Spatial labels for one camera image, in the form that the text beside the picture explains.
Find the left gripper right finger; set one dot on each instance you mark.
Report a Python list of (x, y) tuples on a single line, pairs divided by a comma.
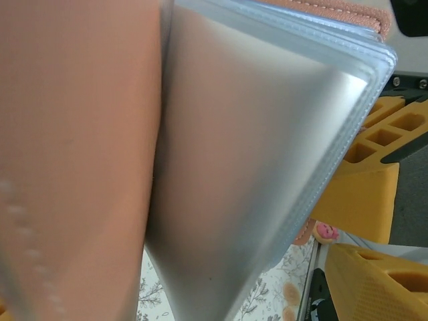
[(368, 294)]

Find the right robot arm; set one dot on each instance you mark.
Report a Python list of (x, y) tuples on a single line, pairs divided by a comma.
[(316, 297)]

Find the floral table cloth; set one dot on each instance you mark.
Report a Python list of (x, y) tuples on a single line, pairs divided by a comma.
[(267, 294)]

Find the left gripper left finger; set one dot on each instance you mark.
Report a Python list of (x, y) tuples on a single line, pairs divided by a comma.
[(2, 311)]

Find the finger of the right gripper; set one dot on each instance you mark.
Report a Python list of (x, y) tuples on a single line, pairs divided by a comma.
[(361, 207), (384, 107)]

